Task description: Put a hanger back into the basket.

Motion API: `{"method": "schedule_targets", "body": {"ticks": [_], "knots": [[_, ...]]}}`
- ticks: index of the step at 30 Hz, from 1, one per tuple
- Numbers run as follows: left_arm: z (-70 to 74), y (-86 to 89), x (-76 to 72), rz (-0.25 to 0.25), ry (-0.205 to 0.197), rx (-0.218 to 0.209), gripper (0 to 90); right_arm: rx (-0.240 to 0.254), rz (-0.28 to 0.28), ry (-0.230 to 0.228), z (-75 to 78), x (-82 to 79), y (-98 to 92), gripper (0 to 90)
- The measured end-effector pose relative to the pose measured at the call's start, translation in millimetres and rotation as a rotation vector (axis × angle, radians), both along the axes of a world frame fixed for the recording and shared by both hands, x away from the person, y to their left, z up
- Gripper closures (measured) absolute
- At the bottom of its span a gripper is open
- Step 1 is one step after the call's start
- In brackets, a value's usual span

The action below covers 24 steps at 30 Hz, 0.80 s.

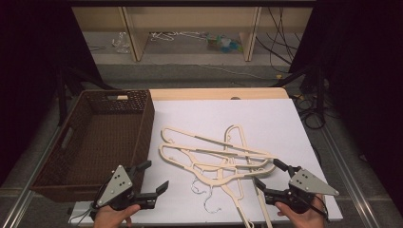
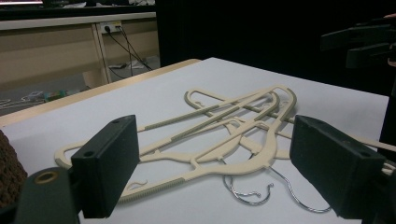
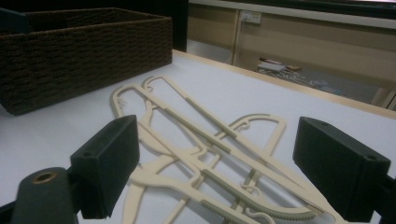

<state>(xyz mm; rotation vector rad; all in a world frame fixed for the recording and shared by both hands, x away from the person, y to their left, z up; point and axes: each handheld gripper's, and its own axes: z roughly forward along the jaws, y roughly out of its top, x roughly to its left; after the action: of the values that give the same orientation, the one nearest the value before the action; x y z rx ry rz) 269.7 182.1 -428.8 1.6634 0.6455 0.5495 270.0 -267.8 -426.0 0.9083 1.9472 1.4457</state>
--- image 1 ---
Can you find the person's left hand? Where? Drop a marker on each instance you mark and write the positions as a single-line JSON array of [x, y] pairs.
[[111, 218]]

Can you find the cream plastic clothes hanger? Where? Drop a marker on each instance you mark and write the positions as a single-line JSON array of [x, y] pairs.
[[241, 133], [190, 135], [183, 147]]

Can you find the person's right hand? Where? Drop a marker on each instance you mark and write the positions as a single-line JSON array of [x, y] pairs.
[[305, 220]]

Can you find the pile of colourful plastic things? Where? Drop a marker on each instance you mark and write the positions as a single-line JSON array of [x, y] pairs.
[[223, 43]]

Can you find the black metal stand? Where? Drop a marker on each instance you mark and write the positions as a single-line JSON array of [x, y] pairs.
[[61, 95], [320, 91]]

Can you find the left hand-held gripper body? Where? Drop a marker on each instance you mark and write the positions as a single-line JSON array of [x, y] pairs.
[[115, 186]]

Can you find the clear plastic bag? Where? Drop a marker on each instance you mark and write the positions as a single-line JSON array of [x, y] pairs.
[[121, 42]]

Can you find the white hangers on floor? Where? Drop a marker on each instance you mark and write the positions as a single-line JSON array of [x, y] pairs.
[[163, 36]]

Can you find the metal floor rail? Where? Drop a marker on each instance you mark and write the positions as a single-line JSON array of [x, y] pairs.
[[28, 183], [348, 177]]

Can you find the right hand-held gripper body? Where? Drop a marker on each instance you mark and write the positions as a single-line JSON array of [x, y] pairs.
[[307, 185]]

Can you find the brown woven basket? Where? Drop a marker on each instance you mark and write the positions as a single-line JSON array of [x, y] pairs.
[[104, 142]]

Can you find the white table sheet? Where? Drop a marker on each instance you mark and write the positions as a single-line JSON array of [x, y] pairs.
[[196, 114]]

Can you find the light wooden shelf unit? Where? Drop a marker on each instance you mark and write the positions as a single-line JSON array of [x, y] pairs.
[[190, 19]]

